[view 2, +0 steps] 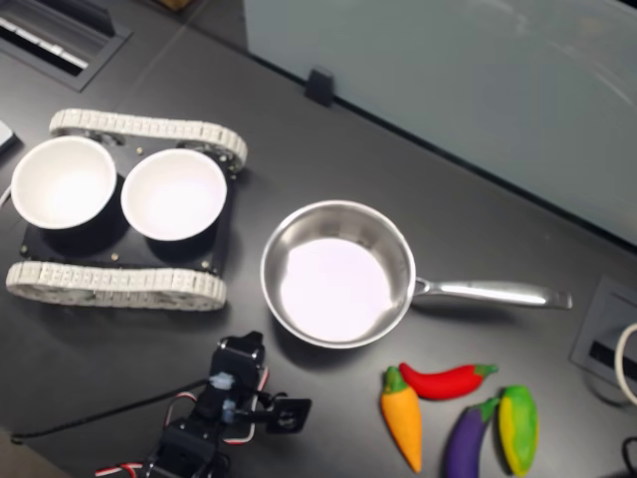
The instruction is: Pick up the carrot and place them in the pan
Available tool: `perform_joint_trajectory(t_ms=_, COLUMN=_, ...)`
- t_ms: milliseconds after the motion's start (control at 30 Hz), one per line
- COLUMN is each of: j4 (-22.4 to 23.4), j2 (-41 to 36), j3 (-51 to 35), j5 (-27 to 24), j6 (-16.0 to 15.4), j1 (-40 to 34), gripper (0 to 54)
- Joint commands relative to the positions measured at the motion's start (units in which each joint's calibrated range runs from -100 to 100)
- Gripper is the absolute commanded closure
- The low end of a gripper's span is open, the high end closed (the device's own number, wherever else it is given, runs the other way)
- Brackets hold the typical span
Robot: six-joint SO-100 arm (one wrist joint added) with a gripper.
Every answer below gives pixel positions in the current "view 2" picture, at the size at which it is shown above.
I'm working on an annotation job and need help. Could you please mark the orange toy carrot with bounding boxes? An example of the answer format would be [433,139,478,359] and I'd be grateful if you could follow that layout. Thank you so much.
[380,365,424,473]

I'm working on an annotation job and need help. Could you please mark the tracked vehicle with white tracks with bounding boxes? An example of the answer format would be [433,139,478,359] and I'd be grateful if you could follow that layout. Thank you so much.
[5,108,249,313]

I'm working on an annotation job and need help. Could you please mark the white bowl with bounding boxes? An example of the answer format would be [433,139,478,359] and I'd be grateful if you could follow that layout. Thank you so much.
[120,147,229,243]
[10,136,118,231]

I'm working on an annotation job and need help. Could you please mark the red toy chilli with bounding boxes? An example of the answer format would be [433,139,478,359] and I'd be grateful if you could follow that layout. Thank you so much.
[398,361,499,401]

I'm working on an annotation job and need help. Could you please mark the purple toy aubergine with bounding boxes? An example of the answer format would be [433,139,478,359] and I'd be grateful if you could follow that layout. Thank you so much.
[444,396,502,478]

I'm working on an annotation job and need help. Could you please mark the black partition clip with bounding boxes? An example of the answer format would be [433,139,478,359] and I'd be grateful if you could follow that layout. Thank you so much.
[304,67,334,107]

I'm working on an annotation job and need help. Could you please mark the yellow green toy corn cob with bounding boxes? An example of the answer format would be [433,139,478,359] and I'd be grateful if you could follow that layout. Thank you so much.
[497,384,540,477]

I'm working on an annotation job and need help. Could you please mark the frosted glass partition panel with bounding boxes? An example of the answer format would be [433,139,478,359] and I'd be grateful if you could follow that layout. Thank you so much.
[242,0,637,250]

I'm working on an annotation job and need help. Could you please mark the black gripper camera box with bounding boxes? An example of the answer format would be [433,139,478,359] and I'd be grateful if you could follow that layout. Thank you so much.
[258,392,314,434]

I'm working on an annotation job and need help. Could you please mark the long black cable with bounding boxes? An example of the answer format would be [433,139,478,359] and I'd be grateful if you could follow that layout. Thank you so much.
[9,377,210,445]

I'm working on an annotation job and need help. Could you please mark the steel pan with long handle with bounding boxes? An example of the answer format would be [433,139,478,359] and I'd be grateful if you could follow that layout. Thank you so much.
[259,199,573,350]

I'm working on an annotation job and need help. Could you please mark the black table cable hatch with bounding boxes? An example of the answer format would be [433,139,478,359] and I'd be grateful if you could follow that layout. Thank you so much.
[0,0,134,93]

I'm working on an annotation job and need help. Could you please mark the grey table cable hatch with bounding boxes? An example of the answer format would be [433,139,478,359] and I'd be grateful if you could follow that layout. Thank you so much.
[569,275,637,388]

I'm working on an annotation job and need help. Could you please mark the thick white cable loop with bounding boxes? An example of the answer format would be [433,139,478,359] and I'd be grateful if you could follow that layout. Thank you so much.
[614,322,637,405]

